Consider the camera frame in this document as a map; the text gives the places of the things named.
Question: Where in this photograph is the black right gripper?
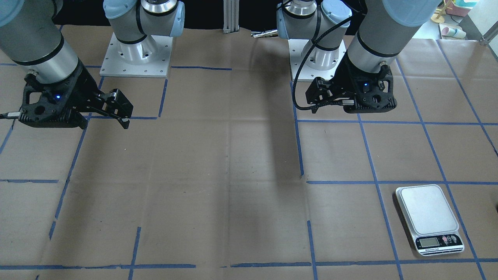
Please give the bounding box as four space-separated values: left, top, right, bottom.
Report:
18 60 133 129

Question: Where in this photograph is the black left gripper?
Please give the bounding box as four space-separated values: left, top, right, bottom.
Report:
305 58 397 114

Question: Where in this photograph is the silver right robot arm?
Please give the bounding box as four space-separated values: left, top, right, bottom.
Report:
1 0 185 129

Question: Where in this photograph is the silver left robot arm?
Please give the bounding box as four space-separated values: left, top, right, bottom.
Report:
276 0 439 114

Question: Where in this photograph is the brown paper table cover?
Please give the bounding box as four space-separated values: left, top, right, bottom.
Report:
0 25 498 280

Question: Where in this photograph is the silver digital kitchen scale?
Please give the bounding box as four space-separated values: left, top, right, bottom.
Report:
395 184 465 256

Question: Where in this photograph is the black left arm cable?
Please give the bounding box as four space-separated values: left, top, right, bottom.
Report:
292 16 352 111

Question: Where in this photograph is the aluminium frame post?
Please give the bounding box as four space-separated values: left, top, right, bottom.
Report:
223 0 240 34

